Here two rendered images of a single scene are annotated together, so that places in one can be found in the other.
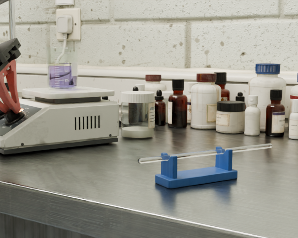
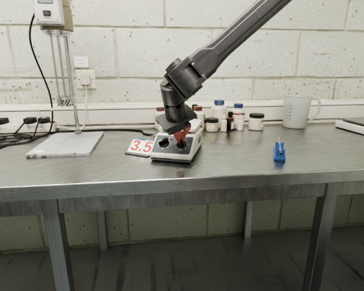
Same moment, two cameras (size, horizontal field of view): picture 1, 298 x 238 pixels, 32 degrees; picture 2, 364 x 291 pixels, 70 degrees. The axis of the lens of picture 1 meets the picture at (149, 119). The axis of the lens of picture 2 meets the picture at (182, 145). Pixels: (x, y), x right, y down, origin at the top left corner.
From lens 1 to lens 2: 0.74 m
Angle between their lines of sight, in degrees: 41
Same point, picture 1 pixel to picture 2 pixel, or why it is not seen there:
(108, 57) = (117, 98)
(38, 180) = (245, 170)
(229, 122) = (215, 127)
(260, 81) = (221, 108)
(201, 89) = (200, 114)
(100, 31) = (111, 83)
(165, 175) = (279, 156)
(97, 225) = (287, 181)
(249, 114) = (225, 123)
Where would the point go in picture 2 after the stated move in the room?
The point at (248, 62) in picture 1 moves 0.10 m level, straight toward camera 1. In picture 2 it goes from (197, 98) to (208, 100)
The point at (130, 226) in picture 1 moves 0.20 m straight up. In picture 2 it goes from (302, 178) to (312, 104)
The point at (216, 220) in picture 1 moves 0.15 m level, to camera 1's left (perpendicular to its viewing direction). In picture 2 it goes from (328, 168) to (303, 182)
